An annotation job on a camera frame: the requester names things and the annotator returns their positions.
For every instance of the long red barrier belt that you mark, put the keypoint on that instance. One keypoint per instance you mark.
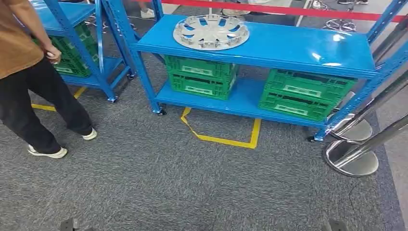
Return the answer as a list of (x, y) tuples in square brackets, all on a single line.
[(287, 9)]

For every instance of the chrome chair star base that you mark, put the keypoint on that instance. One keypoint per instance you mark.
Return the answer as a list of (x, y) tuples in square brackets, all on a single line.
[(340, 25)]

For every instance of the person's hand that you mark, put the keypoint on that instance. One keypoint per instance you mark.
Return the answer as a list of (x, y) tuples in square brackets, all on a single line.
[(53, 55)]

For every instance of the yellow floor tape outline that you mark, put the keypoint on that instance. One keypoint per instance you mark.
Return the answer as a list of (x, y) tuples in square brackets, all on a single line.
[(255, 134)]

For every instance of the yellow floor tape strip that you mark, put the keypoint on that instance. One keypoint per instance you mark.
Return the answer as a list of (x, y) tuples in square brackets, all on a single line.
[(43, 107)]

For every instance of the standing person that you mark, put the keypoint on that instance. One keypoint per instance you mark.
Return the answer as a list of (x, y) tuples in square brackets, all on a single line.
[(25, 95)]

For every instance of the white table leg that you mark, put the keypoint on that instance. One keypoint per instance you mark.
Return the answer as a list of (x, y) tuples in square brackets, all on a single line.
[(302, 14)]

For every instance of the green plastic crate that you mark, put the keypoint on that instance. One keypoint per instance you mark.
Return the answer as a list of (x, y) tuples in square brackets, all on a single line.
[(197, 67), (79, 39), (200, 89), (306, 86), (76, 67), (293, 108)]

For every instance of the blue metal shelf rack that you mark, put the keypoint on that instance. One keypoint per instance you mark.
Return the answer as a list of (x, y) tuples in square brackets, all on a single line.
[(60, 14), (287, 44)]

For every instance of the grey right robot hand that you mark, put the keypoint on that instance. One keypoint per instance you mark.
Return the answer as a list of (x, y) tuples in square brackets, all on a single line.
[(336, 225)]

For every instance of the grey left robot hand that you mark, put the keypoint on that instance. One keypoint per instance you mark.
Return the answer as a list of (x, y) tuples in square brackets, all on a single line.
[(68, 225)]

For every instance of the chrome barrier stanchion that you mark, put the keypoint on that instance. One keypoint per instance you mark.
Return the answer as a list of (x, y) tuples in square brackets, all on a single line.
[(392, 39), (357, 164), (357, 130)]

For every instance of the silver wheel hubcap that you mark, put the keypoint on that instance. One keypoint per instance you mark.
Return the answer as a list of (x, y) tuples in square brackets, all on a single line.
[(210, 33)]

